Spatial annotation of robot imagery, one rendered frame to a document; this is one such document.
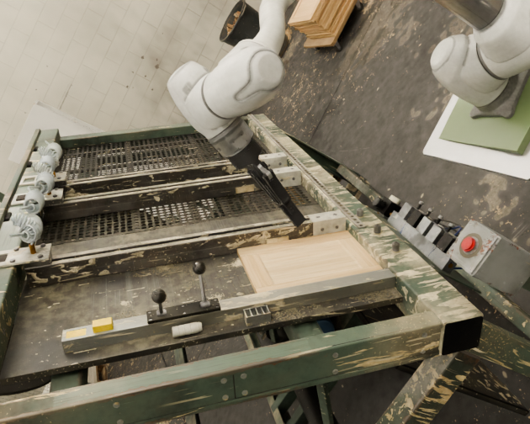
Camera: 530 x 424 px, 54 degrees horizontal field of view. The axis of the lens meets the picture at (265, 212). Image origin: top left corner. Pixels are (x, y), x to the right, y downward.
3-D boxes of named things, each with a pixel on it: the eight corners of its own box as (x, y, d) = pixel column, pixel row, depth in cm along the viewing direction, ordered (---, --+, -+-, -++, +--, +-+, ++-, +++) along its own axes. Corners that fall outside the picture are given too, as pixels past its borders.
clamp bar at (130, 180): (288, 171, 248) (287, 122, 238) (23, 208, 222) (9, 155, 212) (282, 164, 257) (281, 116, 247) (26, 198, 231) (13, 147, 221)
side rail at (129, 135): (249, 135, 323) (248, 119, 319) (63, 158, 299) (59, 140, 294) (246, 132, 330) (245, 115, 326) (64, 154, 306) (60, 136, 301)
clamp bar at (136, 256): (347, 236, 187) (349, 174, 177) (-9, 298, 161) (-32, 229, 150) (336, 225, 196) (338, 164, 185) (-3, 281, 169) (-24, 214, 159)
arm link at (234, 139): (213, 140, 110) (230, 161, 112) (244, 113, 112) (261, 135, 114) (204, 140, 119) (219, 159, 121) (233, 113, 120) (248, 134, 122)
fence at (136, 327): (394, 287, 157) (395, 276, 155) (64, 353, 136) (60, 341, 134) (387, 278, 161) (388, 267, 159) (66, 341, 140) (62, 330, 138)
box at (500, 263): (544, 262, 134) (500, 236, 126) (516, 299, 136) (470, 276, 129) (512, 241, 144) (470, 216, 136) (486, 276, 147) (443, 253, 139)
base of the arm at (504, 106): (484, 70, 179) (473, 62, 177) (537, 63, 158) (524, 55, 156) (463, 119, 179) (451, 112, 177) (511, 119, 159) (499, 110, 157)
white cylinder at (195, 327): (173, 340, 139) (203, 334, 141) (172, 331, 138) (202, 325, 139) (172, 333, 142) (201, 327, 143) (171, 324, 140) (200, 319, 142)
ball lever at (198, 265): (213, 308, 143) (205, 260, 143) (199, 310, 142) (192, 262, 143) (211, 307, 146) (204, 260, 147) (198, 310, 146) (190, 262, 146)
